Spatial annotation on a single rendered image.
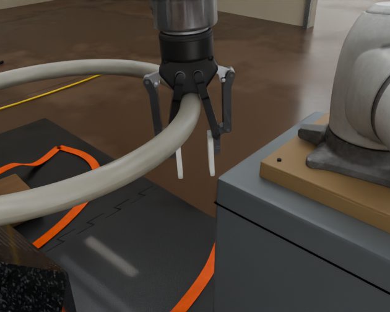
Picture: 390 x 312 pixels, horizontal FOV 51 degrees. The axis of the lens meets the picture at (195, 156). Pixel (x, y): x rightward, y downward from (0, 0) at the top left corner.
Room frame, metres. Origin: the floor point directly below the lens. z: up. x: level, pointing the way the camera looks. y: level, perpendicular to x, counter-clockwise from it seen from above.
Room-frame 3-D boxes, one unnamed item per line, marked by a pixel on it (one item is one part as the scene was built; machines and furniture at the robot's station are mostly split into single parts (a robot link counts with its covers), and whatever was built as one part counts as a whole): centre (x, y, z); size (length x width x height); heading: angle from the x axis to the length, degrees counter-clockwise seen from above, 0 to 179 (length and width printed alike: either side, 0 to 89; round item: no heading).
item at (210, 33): (0.57, 0.01, 1.05); 0.08 x 0.07 x 0.09; 93
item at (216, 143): (0.57, -0.04, 0.92); 0.03 x 0.01 x 0.05; 93
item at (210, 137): (0.57, -0.03, 0.89); 0.03 x 0.01 x 0.07; 3
